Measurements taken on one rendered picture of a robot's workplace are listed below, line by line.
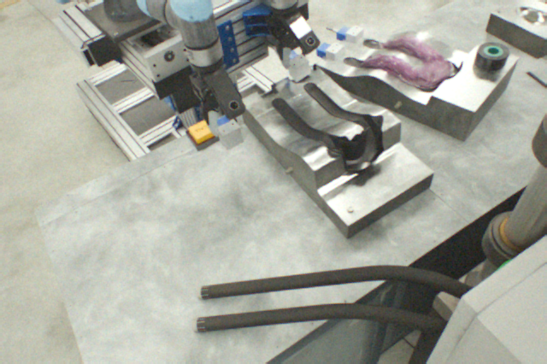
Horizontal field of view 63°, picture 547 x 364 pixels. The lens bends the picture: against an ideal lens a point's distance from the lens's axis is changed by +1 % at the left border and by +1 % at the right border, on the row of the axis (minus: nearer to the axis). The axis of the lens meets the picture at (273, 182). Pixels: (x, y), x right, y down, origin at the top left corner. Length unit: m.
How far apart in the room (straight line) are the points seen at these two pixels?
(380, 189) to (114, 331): 0.68
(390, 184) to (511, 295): 0.82
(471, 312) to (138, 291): 0.89
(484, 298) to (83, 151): 2.54
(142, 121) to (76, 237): 1.24
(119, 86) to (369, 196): 1.90
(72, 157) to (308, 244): 1.89
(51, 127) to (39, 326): 1.27
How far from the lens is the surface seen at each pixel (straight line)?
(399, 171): 1.11
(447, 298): 1.04
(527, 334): 0.27
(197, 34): 0.93
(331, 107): 1.24
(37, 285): 2.29
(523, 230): 0.79
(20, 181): 2.75
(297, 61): 1.28
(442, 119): 1.28
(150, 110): 2.44
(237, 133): 1.10
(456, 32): 1.69
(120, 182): 1.30
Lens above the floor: 1.71
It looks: 51 degrees down
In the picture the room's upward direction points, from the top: 10 degrees counter-clockwise
